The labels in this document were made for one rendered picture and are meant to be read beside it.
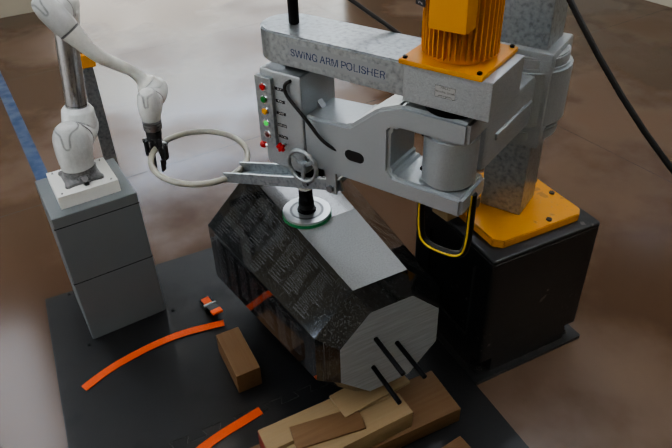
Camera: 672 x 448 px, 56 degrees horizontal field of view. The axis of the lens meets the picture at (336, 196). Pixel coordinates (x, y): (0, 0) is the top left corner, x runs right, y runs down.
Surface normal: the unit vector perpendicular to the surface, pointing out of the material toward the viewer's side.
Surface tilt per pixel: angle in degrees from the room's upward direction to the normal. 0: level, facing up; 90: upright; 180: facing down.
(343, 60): 90
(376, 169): 90
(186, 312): 0
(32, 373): 0
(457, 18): 90
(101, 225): 90
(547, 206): 0
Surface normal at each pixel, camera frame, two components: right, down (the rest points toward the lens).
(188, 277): -0.03, -0.82
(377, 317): 0.47, 0.49
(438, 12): -0.57, 0.48
